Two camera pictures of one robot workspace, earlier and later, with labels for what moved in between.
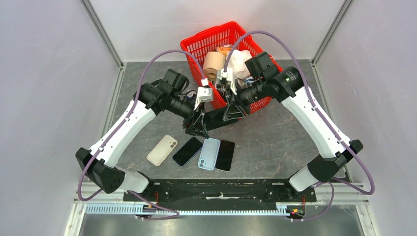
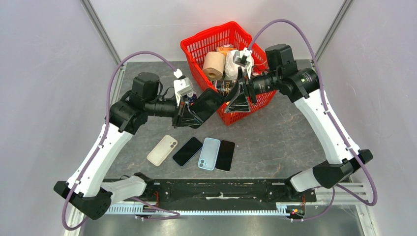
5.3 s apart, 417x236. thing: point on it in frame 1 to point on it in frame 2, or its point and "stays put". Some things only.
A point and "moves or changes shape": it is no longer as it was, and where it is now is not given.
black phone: [213, 120] moves or changes shape
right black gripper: [234, 111] to [239, 102]
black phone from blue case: [224, 155] stays put
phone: [209, 154] stays put
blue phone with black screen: [187, 151] stays put
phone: [163, 151] stays put
